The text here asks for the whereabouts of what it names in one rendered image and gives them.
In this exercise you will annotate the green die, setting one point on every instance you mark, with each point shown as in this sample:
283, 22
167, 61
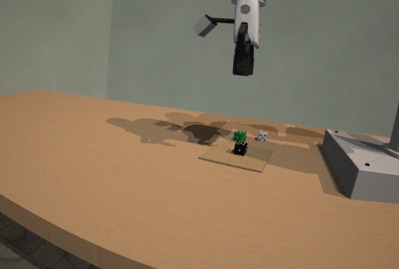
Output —
240, 136

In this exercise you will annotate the white die with black pips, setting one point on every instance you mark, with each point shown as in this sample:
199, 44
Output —
262, 137

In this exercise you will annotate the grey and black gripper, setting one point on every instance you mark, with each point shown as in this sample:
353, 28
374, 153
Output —
246, 21

